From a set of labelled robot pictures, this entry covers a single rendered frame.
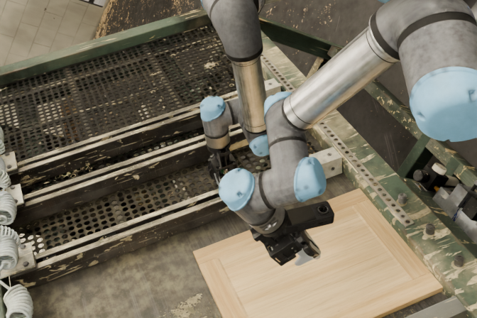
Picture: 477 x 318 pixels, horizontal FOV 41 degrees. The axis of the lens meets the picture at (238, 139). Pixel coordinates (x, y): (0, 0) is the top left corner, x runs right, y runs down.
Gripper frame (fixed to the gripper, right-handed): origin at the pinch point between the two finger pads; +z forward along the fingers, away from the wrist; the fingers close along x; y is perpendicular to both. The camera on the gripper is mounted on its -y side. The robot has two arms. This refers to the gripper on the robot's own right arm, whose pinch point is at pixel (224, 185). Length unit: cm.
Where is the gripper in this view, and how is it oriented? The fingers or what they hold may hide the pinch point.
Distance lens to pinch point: 211.8
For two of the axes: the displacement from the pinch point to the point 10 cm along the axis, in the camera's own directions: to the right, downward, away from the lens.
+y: 3.7, 5.5, -7.5
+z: 1.2, 7.7, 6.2
